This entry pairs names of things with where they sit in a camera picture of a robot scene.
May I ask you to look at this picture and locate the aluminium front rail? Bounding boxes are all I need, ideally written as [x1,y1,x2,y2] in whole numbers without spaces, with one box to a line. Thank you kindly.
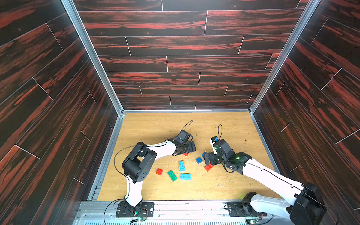
[73,200,313,225]

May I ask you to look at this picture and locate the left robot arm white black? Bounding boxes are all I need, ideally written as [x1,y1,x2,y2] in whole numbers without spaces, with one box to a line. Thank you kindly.
[122,130,196,208]

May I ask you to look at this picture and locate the red long lego brick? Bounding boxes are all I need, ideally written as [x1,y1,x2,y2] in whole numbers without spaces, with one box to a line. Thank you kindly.
[204,165,213,172]

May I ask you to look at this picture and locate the cyan lego brick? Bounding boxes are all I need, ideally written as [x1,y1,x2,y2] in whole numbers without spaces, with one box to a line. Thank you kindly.
[179,161,185,172]
[180,173,191,181]

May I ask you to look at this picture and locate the green long lego brick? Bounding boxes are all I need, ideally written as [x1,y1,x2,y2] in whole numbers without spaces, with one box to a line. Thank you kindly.
[167,171,178,182]

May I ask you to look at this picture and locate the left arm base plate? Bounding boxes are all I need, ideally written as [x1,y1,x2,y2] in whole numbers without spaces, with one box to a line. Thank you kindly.
[115,201,154,218]

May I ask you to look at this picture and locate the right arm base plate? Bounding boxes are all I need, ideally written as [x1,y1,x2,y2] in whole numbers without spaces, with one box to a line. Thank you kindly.
[224,201,267,217]

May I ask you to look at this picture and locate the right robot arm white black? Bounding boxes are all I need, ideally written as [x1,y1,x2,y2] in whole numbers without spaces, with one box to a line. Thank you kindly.
[204,136,327,225]

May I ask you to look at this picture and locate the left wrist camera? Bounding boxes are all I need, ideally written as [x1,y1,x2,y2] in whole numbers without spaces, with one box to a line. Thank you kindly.
[176,130,193,143]

